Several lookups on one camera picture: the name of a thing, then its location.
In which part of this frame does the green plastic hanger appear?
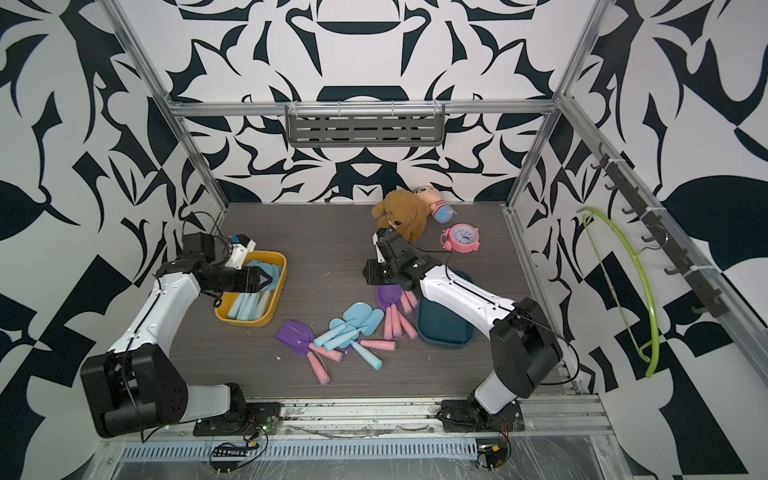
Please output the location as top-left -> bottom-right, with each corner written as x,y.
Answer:
577,206 -> 661,379

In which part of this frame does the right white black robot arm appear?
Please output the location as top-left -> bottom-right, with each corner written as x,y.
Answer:
363,228 -> 563,415

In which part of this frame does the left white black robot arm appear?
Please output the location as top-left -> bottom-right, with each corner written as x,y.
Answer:
80,233 -> 272,438

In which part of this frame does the white perforated cable duct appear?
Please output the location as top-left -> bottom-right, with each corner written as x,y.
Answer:
120,438 -> 478,463

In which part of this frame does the yellow plastic storage box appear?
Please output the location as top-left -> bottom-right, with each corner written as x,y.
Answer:
214,251 -> 287,328

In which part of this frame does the grey metal wall shelf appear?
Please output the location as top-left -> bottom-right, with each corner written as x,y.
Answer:
285,101 -> 447,148

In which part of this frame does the brown plush dog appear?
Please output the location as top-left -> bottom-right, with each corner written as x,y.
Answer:
372,190 -> 429,242

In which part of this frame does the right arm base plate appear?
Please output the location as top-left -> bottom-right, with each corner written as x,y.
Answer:
436,396 -> 526,433

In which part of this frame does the purple shovel pink handle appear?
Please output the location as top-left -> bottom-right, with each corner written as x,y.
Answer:
351,340 -> 397,370
276,320 -> 343,385
375,285 -> 419,314
383,305 -> 418,340

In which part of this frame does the black wall hook rail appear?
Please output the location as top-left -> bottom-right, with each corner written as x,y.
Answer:
593,143 -> 730,318

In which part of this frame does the small pig doll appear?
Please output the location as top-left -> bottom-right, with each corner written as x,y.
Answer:
413,186 -> 455,224

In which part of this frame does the pink alarm clock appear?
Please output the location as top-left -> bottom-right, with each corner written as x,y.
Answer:
440,223 -> 480,254

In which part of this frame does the dark teal storage box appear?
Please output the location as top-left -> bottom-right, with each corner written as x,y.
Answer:
417,299 -> 475,350

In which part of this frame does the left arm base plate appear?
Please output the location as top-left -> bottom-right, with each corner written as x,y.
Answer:
193,402 -> 282,438

